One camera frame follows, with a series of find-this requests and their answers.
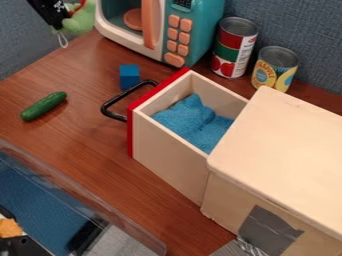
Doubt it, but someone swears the drawer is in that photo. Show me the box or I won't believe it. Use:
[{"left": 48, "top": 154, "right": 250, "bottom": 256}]
[{"left": 100, "top": 67, "right": 250, "bottom": 207}]

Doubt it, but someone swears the red and green can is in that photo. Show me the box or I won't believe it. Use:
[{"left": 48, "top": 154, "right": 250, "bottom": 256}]
[{"left": 209, "top": 16, "right": 260, "bottom": 80}]

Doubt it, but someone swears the green plush bear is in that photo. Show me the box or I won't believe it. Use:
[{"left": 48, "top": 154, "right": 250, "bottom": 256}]
[{"left": 52, "top": 0, "right": 98, "bottom": 49}]

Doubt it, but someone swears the toy microwave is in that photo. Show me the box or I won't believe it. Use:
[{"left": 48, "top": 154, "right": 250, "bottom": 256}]
[{"left": 93, "top": 0, "right": 228, "bottom": 69}]

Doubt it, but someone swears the blue cloth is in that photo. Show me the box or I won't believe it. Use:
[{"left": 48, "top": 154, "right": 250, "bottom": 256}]
[{"left": 149, "top": 93, "right": 237, "bottom": 156}]

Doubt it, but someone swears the blue block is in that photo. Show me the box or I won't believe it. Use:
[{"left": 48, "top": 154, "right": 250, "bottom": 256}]
[{"left": 117, "top": 63, "right": 142, "bottom": 91}]

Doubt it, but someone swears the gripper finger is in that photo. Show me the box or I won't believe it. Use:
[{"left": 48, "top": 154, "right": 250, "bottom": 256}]
[{"left": 25, "top": 0, "right": 73, "bottom": 31}]

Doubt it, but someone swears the green toy cucumber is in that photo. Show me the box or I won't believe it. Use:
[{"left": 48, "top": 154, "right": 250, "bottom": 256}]
[{"left": 20, "top": 91, "right": 69, "bottom": 122}]

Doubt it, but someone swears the yellow can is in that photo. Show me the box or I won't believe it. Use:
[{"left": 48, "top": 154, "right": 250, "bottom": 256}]
[{"left": 249, "top": 45, "right": 300, "bottom": 94}]

